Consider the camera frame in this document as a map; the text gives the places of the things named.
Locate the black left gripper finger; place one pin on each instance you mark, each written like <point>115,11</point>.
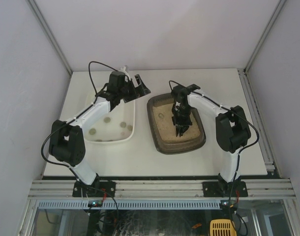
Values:
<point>137,80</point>
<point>142,90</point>

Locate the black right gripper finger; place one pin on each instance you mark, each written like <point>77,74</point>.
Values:
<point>178,131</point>
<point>183,129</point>

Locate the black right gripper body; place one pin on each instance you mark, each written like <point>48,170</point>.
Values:
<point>182,122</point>

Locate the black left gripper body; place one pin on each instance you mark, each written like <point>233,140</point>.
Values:
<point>131,89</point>

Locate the white plastic waste tray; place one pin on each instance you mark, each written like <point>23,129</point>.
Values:
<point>112,132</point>

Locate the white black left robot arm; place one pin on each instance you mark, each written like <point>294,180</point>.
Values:
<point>66,141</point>

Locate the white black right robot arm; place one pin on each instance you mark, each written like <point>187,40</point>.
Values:
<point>232,130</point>

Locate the yellow slotted litter scoop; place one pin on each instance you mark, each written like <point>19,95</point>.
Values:
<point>222,227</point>

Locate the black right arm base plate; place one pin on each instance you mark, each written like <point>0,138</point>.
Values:
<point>218,189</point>

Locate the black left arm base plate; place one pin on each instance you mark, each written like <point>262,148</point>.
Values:
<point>96,190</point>

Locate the aluminium front frame rail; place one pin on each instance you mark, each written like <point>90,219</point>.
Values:
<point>163,189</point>

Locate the grey slotted cable duct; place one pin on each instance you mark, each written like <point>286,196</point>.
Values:
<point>132,204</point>

